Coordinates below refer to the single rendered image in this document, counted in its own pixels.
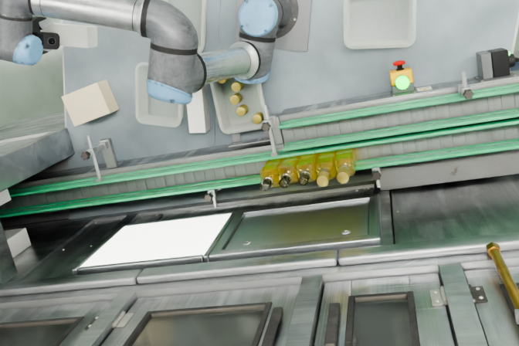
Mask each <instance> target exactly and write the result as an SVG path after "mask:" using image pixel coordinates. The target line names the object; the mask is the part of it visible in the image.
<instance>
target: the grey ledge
mask: <svg viewBox="0 0 519 346"><path fill-rule="evenodd" d="M380 171H381V175H382V176H381V177H380V179H379V180H380V185H381V187H380V190H381V191H384V190H390V189H397V188H409V187H416V186H422V185H434V184H440V183H447V182H454V181H466V180H472V179H478V178H490V177H497V176H503V175H515V174H519V148H518V149H513V150H506V151H495V152H490V153H483V154H473V155H467V156H461V157H454V158H444V159H438V160H431V161H420V162H415V163H408V164H403V165H392V166H385V167H381V169H380Z"/></svg>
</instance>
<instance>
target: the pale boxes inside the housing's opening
mask: <svg viewBox="0 0 519 346"><path fill-rule="evenodd" d="M10 200H11V198H10V195H9V192H8V189H6V190H4V191H2V192H0V205H3V204H5V203H6V202H8V201H10ZM4 233H5V237H6V239H7V242H8V246H9V249H10V251H11V254H12V258H14V257H15V256H17V255H18V254H20V253H21V252H22V251H23V250H25V249H26V248H28V247H29V246H31V243H30V240H29V236H28V233H27V231H26V228H23V229H11V230H5V231H4Z"/></svg>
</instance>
